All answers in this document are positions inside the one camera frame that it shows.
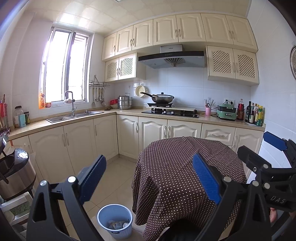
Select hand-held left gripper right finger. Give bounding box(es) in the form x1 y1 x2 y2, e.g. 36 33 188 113
192 152 271 241

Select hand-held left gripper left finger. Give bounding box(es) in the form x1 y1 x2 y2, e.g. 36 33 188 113
26 155 107 241

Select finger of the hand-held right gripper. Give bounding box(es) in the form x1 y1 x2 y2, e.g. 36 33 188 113
264 131 296 163
237 146 278 189

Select blue plastic waste bin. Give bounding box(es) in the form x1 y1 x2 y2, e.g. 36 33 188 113
97 204 134 240

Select person's right hand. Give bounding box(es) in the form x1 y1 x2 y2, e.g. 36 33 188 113
269 207 281 229

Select dark glass bottle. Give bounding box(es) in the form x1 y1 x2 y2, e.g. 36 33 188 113
245 101 252 123

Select cream base cabinets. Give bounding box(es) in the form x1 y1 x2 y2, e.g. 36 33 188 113
7 109 266 183

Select green electric multi cooker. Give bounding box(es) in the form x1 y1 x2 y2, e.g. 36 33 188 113
216 103 238 121

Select stainless steel sink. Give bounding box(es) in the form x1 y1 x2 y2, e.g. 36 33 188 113
46 111 104 123

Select black glass gas stove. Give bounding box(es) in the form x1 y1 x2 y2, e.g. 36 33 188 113
141 108 200 118

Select metal sink faucet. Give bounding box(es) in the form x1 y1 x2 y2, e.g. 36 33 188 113
64 91 77 116

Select light wooden board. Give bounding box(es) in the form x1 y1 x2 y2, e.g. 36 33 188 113
150 107 196 112

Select stainless steel rice cooker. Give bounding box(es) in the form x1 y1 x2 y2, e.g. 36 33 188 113
0 132 37 201

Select round metal disc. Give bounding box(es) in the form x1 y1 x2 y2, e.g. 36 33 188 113
290 45 296 81

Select stainless steel steamer pot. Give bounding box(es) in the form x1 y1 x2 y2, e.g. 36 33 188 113
118 93 134 110

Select white plastic stool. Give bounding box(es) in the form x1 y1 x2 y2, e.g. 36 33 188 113
0 191 34 232

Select large cream lattice door cabinet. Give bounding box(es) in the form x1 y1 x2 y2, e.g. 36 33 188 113
206 46 260 87

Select wok with lid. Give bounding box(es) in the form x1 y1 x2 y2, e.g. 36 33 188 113
140 91 175 104

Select cream perforated round plate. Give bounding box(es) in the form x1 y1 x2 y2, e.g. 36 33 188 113
135 85 147 98

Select red chopstick holder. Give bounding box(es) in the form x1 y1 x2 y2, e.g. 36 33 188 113
0 94 10 133

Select small cream lattice door cabinet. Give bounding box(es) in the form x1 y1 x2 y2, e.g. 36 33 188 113
105 53 147 82

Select kitchen window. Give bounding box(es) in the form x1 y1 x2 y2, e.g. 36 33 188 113
39 27 93 109

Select black range hood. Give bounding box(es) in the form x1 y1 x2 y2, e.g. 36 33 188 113
138 44 207 69

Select metal wall utensil rack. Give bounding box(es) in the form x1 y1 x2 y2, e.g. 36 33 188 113
89 75 111 89

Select cream wall cabinet row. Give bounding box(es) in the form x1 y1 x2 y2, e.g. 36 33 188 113
102 13 258 62

